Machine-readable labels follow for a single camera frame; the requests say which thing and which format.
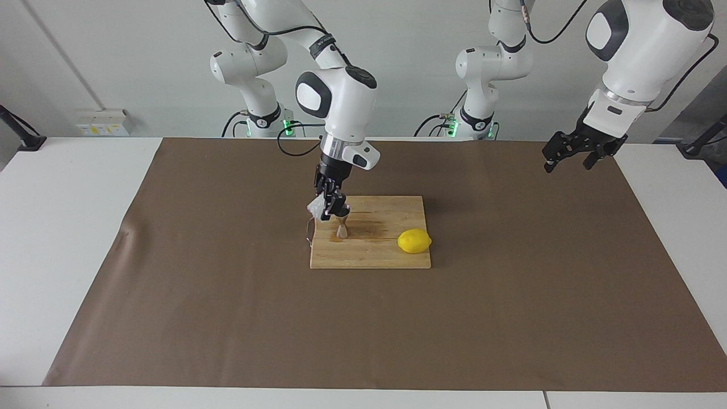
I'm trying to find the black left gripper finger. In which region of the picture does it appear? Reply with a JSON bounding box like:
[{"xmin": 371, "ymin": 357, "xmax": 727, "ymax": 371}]
[
  {"xmin": 542, "ymin": 132, "xmax": 583, "ymax": 173},
  {"xmin": 583, "ymin": 136, "xmax": 628, "ymax": 170}
]

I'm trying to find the wooden cutting board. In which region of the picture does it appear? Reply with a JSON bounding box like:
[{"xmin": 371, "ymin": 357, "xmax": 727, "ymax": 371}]
[{"xmin": 307, "ymin": 195, "xmax": 432, "ymax": 270}]

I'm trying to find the black stand foot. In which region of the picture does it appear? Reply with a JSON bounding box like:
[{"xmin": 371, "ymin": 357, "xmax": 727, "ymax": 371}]
[
  {"xmin": 0, "ymin": 105, "xmax": 47, "ymax": 152},
  {"xmin": 682, "ymin": 114, "xmax": 727, "ymax": 158}
]

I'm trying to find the yellow lemon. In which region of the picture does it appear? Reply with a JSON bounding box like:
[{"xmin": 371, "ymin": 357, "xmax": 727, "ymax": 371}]
[{"xmin": 397, "ymin": 229, "xmax": 433, "ymax": 254}]

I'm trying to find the brown paper table mat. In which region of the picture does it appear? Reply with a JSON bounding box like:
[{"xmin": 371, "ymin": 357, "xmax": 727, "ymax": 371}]
[{"xmin": 43, "ymin": 138, "xmax": 727, "ymax": 393}]

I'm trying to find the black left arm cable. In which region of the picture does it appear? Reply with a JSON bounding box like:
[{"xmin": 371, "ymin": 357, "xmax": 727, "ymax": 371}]
[{"xmin": 523, "ymin": 0, "xmax": 721, "ymax": 112}]

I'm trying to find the black base cable bundle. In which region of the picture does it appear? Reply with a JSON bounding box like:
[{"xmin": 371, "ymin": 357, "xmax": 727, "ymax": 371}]
[
  {"xmin": 413, "ymin": 91, "xmax": 471, "ymax": 138},
  {"xmin": 222, "ymin": 111, "xmax": 250, "ymax": 138}
]

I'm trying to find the white wall socket box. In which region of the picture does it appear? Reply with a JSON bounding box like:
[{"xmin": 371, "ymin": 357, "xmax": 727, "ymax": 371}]
[{"xmin": 76, "ymin": 109, "xmax": 132, "ymax": 137}]

